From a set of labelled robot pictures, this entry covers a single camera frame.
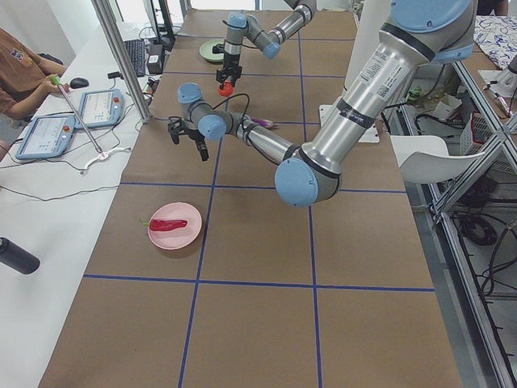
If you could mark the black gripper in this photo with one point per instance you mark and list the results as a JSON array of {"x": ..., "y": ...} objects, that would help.
[
  {"x": 194, "y": 139},
  {"x": 231, "y": 61}
]

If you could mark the red chili pepper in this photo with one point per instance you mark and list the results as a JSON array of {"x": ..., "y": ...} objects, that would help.
[{"x": 164, "y": 225}]

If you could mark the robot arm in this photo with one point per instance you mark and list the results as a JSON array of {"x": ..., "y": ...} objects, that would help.
[
  {"x": 415, "y": 33},
  {"x": 241, "y": 26}
]

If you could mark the green plate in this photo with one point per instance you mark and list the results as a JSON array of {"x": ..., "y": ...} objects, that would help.
[{"x": 205, "y": 52}]

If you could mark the purple eggplant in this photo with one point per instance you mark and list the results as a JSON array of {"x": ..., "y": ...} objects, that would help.
[{"x": 268, "y": 124}]

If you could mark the pink plate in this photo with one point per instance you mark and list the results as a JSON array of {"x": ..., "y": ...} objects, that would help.
[{"x": 179, "y": 238}]

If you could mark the black keyboard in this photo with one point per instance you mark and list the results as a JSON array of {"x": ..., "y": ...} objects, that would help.
[{"x": 136, "y": 54}]

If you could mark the far teach pendant tablet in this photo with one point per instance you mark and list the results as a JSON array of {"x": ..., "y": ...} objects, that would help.
[{"x": 99, "y": 109}]

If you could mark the teach pendant tablet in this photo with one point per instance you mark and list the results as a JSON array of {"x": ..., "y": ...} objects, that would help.
[
  {"x": 99, "y": 109},
  {"x": 47, "y": 137}
]

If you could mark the black computer mouse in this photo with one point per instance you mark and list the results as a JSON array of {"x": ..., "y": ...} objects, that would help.
[{"x": 77, "y": 83}]

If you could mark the near teach pendant tablet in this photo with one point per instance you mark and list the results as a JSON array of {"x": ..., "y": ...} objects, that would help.
[{"x": 47, "y": 137}]

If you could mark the metal grabber stick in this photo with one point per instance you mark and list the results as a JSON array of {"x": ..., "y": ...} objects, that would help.
[{"x": 101, "y": 154}]

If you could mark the person in brown shirt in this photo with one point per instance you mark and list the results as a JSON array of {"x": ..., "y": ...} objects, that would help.
[{"x": 26, "y": 78}]

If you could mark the black water bottle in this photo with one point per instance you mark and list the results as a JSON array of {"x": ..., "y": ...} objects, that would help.
[{"x": 17, "y": 258}]

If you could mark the white plastic basket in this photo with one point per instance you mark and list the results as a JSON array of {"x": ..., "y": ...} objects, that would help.
[{"x": 475, "y": 134}]

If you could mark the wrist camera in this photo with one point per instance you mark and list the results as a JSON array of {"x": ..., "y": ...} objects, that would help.
[
  {"x": 218, "y": 48},
  {"x": 176, "y": 128}
]

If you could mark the aluminium frame post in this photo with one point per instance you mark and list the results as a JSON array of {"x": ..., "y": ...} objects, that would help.
[{"x": 114, "y": 39}]

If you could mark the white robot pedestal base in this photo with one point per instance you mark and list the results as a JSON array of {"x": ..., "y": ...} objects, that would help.
[{"x": 375, "y": 71}]

